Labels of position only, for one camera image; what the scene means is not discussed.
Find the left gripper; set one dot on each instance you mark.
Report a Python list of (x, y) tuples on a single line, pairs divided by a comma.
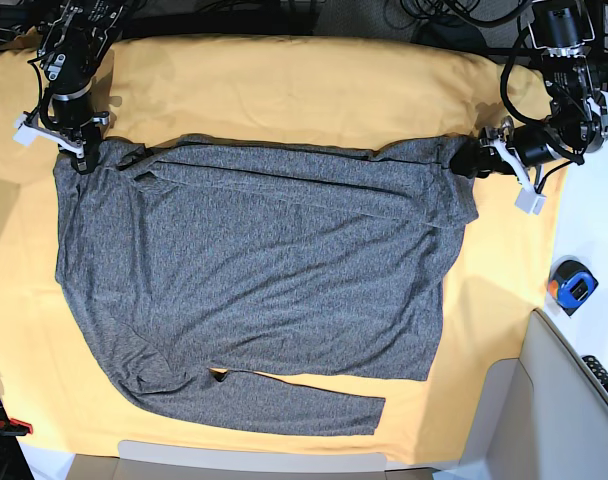
[(492, 153)]

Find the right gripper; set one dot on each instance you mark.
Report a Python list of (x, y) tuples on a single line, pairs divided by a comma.
[(82, 142)]

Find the grey long-sleeve shirt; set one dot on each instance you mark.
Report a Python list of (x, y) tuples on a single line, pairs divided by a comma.
[(203, 274)]

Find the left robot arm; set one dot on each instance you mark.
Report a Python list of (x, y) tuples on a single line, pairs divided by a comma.
[(530, 149)]

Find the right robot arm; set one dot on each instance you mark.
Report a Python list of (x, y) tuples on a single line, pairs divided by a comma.
[(70, 53)]

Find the blue black tape measure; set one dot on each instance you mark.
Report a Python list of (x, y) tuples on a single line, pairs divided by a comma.
[(571, 284)]

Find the yellow table cloth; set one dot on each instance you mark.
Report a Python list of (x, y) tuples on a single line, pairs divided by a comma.
[(354, 93)]

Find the red black clamp left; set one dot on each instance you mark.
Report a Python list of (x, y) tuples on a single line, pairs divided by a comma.
[(15, 428)]

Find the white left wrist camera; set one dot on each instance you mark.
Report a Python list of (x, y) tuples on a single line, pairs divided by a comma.
[(530, 202)]

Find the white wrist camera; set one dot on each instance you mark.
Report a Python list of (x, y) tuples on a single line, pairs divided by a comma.
[(530, 202), (25, 134)]

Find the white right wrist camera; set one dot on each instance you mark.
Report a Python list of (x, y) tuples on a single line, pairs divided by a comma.
[(25, 134)]

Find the black textured handle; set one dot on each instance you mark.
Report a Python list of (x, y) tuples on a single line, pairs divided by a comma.
[(597, 369)]

